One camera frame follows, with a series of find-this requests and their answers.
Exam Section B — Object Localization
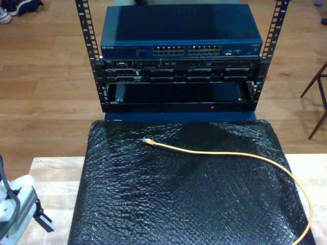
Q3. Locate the dark sneaker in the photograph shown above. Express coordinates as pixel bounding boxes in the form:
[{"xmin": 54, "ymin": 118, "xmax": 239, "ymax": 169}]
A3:
[{"xmin": 7, "ymin": 0, "xmax": 44, "ymax": 16}]

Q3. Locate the blue rack base plate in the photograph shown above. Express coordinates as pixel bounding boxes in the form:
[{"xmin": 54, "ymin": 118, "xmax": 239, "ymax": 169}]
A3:
[{"xmin": 104, "ymin": 110, "xmax": 258, "ymax": 123}]

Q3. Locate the black rack server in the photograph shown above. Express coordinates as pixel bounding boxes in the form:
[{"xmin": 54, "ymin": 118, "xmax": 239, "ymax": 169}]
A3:
[{"xmin": 102, "ymin": 59, "xmax": 261, "ymax": 84}]

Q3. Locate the black rack frame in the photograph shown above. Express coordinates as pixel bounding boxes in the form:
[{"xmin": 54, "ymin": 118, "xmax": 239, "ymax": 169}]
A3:
[{"xmin": 75, "ymin": 0, "xmax": 291, "ymax": 114}]

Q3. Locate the black bubble wrap mat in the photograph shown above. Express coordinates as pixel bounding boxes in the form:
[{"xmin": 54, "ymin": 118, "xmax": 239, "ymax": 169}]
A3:
[{"xmin": 66, "ymin": 119, "xmax": 316, "ymax": 245}]

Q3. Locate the dark wooden chair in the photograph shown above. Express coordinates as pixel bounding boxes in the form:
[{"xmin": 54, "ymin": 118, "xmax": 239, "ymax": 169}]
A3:
[{"xmin": 300, "ymin": 61, "xmax": 327, "ymax": 140}]

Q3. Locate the black rack drawer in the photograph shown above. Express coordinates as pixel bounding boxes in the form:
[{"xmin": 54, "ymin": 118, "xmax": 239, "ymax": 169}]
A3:
[{"xmin": 102, "ymin": 81, "xmax": 259, "ymax": 113}]

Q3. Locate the yellow network cable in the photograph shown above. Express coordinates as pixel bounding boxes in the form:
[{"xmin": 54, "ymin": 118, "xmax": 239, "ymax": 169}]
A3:
[{"xmin": 142, "ymin": 137, "xmax": 314, "ymax": 245}]

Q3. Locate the white sneaker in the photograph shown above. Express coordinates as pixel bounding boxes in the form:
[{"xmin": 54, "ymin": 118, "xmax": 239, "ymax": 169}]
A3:
[{"xmin": 0, "ymin": 7, "xmax": 13, "ymax": 25}]

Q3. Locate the blue network switch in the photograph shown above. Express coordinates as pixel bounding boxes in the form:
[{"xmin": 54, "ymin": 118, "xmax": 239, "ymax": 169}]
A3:
[{"xmin": 100, "ymin": 4, "xmax": 264, "ymax": 60}]

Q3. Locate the grey camera cable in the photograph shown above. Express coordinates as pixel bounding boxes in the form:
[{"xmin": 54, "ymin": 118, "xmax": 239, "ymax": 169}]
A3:
[{"xmin": 0, "ymin": 154, "xmax": 21, "ymax": 230}]

